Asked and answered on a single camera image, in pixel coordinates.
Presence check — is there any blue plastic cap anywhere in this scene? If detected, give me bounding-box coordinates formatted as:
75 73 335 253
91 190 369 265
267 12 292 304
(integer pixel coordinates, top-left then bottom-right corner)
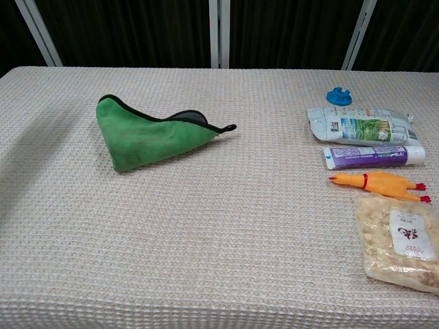
325 87 352 106

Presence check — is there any purple toothpaste tube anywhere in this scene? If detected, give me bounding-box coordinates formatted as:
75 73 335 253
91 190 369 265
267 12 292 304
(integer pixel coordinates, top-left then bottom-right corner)
323 145 427 171

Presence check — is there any white frame post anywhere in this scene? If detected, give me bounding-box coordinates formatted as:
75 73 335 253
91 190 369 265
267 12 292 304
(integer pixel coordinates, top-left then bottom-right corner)
341 0 379 71
13 0 64 67
208 0 230 69

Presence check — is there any yellow rubber chicken toy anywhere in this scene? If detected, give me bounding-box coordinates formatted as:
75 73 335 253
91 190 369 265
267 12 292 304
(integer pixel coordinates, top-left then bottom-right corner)
328 171 433 204

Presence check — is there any black curtain panel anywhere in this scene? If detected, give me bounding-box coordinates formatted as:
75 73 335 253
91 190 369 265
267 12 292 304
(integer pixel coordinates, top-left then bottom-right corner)
34 0 211 69
0 0 47 78
353 0 439 73
228 0 365 71

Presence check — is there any grey and green microfiber cloth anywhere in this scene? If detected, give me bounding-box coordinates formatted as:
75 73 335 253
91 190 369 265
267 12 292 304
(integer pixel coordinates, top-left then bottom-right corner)
95 94 238 173

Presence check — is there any clear snack bag white label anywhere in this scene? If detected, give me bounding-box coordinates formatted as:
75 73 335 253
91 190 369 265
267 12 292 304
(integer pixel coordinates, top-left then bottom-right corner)
353 191 439 296

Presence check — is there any beige woven tablecloth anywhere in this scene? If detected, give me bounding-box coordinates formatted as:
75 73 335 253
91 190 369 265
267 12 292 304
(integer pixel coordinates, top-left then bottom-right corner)
0 66 439 329

